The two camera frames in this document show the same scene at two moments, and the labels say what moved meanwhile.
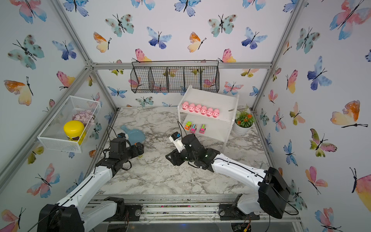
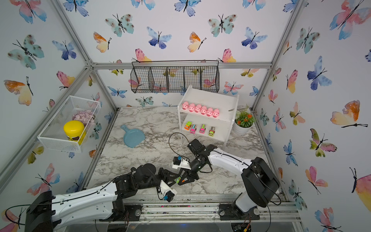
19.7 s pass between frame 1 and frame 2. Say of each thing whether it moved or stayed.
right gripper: moved
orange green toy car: stayed
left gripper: moved
